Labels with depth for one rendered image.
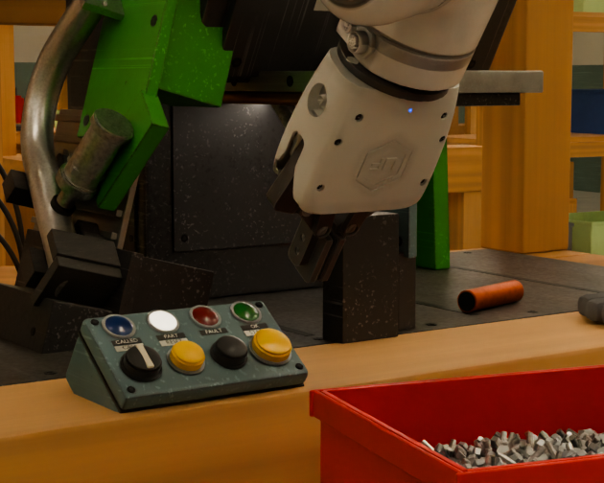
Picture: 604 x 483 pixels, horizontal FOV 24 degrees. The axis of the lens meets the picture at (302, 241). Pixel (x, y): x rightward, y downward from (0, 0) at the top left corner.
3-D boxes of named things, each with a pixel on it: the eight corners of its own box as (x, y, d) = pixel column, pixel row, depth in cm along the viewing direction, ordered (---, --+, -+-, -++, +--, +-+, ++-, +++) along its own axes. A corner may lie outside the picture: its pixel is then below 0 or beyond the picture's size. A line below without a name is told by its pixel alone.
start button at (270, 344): (294, 361, 101) (300, 350, 101) (261, 366, 100) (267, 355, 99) (277, 334, 103) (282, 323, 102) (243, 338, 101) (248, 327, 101)
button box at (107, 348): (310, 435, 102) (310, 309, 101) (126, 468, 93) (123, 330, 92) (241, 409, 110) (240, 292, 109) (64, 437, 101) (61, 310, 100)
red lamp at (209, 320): (224, 327, 102) (224, 308, 102) (197, 331, 101) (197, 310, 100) (211, 323, 103) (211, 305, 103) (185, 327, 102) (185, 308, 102)
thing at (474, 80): (543, 106, 119) (544, 70, 118) (393, 108, 110) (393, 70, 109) (289, 100, 151) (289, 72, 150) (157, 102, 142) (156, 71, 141)
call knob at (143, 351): (165, 378, 96) (170, 365, 95) (130, 382, 94) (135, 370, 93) (150, 352, 97) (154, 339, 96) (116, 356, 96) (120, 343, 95)
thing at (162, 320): (182, 332, 100) (182, 312, 100) (154, 335, 99) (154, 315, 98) (170, 328, 101) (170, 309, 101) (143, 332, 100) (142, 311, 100)
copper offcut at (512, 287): (504, 300, 141) (505, 278, 141) (523, 302, 140) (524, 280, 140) (456, 311, 134) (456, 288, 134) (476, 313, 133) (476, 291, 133)
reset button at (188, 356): (207, 371, 97) (212, 359, 97) (176, 375, 96) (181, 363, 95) (193, 347, 99) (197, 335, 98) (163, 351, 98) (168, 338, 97)
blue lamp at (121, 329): (138, 337, 98) (138, 317, 98) (110, 340, 97) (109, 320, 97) (127, 333, 99) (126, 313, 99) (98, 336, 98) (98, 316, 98)
